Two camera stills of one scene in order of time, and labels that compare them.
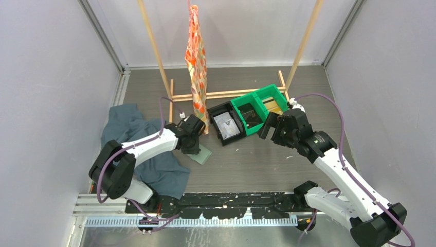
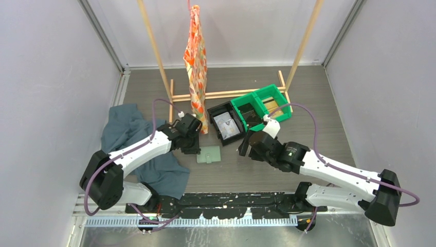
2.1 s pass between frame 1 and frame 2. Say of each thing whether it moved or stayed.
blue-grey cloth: stayed
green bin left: stayed
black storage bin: stayed
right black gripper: moved
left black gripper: stayed
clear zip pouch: moved
